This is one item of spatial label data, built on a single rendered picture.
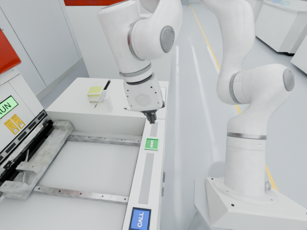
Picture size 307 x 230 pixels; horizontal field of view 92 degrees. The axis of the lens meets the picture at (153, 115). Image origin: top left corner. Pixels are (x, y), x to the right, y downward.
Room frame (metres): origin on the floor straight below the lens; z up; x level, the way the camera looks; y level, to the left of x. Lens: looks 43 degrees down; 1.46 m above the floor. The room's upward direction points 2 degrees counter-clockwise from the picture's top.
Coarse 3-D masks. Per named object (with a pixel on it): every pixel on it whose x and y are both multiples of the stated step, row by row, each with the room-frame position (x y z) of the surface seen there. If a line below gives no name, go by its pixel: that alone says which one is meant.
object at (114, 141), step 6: (72, 138) 0.50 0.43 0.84; (78, 138) 0.50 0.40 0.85; (84, 138) 0.50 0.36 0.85; (90, 138) 0.49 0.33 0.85; (96, 138) 0.49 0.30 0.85; (102, 138) 0.49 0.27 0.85; (108, 138) 0.49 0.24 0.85; (114, 138) 0.49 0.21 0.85; (120, 138) 0.49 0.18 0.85; (120, 144) 0.47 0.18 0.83; (126, 144) 0.47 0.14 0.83; (132, 144) 0.46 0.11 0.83; (138, 144) 0.46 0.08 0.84
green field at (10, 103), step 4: (8, 100) 0.48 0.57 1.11; (12, 100) 0.50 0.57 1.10; (0, 104) 0.45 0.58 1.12; (4, 104) 0.46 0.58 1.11; (8, 104) 0.47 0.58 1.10; (12, 104) 0.49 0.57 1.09; (16, 104) 0.50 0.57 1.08; (0, 108) 0.44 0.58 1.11; (4, 108) 0.45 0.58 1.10; (8, 108) 0.46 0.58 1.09; (0, 112) 0.43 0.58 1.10; (4, 112) 0.44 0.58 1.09; (0, 116) 0.42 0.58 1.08
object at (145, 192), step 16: (144, 128) 0.46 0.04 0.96; (160, 128) 0.45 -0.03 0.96; (144, 144) 0.37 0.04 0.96; (160, 144) 0.37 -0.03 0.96; (144, 160) 0.29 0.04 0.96; (160, 160) 0.29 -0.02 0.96; (144, 176) 0.24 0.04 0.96; (160, 176) 0.23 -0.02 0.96; (144, 192) 0.18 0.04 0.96; (128, 208) 0.14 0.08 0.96; (144, 208) 0.14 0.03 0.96; (128, 224) 0.10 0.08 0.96
